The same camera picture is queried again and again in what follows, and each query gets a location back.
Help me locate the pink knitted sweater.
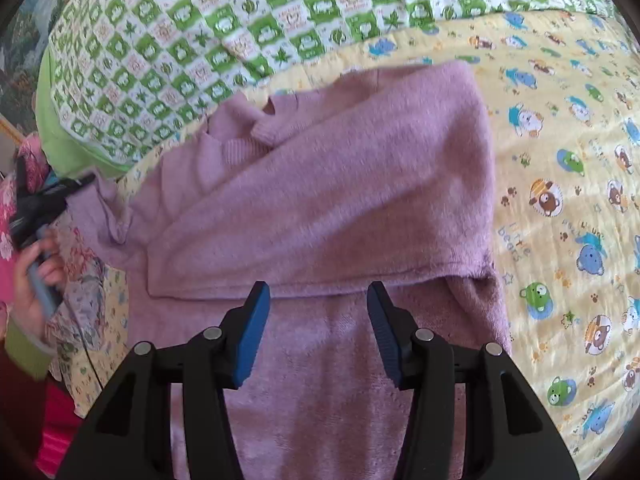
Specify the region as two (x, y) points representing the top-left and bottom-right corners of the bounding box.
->
(68, 61), (509, 479)

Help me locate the green sleeve left forearm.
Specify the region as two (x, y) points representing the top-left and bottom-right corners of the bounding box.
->
(4, 318), (56, 380)

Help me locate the person's left hand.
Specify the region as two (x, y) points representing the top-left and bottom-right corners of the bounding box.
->
(12, 228), (68, 340)

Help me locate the pink floral fabric pile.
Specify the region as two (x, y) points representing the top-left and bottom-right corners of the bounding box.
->
(0, 131), (109, 478)

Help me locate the green white checkered quilt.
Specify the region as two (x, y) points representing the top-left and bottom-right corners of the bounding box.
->
(36, 0), (615, 176)

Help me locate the yellow cartoon bear blanket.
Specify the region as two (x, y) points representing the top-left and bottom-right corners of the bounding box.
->
(53, 11), (639, 478)

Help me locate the gold picture frame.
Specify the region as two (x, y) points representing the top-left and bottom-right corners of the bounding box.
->
(0, 114), (25, 145)

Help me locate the landscape wall painting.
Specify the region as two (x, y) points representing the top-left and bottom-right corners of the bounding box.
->
(1, 0), (70, 134)

